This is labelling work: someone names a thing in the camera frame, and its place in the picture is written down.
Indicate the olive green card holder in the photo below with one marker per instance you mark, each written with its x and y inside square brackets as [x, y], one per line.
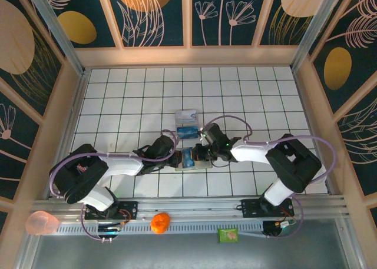
[203, 165]

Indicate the blue VIP card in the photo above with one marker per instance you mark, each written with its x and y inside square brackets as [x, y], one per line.
[188, 157]
[188, 132]

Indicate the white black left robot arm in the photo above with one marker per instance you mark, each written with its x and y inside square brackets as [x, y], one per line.
[120, 164]

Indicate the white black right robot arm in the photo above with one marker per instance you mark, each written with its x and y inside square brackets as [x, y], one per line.
[253, 151]

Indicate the clear acrylic card tray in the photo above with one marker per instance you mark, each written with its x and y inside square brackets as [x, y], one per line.
[188, 123]

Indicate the silver VIP card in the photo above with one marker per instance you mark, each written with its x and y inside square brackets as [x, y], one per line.
[186, 114]

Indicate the orange mandarin fruit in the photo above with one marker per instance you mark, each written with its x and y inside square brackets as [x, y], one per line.
[160, 223]

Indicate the green snack packet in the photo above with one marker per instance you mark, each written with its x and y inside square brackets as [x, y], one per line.
[227, 235]

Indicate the small electronics board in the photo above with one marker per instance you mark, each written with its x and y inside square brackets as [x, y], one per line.
[285, 223]
[110, 229]

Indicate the pink plastic cup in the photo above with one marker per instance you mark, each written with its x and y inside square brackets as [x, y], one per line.
[41, 223]

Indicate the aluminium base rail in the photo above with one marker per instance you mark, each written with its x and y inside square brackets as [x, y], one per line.
[191, 210]

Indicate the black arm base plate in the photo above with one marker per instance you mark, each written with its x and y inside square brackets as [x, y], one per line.
[131, 210]
[250, 210]

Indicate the aluminium frame post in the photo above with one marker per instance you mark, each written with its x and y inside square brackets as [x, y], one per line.
[61, 36]
[314, 30]

